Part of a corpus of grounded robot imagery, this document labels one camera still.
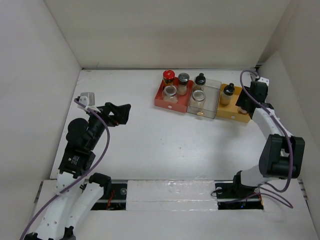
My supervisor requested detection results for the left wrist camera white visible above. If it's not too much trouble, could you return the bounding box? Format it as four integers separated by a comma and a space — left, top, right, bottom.
74, 92, 96, 112

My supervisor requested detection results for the black cap white bottle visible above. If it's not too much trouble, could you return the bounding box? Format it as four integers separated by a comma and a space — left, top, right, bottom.
219, 83, 235, 105

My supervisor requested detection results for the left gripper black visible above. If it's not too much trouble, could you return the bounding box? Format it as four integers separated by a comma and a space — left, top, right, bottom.
87, 101, 131, 149

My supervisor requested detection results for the red tray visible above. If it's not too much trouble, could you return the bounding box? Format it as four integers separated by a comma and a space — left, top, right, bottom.
154, 80, 194, 113

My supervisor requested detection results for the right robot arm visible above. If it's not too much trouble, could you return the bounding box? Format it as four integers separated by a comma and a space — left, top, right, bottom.
231, 80, 305, 197

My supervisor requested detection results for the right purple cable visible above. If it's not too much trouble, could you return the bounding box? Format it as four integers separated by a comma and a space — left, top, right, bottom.
211, 69, 300, 210

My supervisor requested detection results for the yellow tray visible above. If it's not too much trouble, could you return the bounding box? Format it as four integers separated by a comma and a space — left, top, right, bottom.
216, 86, 251, 124

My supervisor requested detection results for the grey lid spice bottle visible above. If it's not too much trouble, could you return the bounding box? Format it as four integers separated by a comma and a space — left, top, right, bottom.
177, 72, 190, 96

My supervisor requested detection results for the red lid sauce jar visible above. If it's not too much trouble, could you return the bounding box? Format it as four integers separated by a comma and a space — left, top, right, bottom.
162, 69, 175, 87

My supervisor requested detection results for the wide clear glass jar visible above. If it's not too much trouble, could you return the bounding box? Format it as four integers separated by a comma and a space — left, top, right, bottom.
162, 85, 178, 104

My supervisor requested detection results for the black knob cap bottle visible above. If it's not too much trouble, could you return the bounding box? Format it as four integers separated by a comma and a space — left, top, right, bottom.
192, 73, 206, 91

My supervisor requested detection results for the clear plastic tray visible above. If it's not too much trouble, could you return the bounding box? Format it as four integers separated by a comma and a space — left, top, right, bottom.
186, 79, 222, 119

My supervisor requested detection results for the silver lid small jar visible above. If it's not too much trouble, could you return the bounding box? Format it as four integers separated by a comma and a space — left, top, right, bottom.
237, 106, 248, 115

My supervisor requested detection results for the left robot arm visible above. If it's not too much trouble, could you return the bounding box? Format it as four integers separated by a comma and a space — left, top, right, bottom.
20, 98, 131, 240

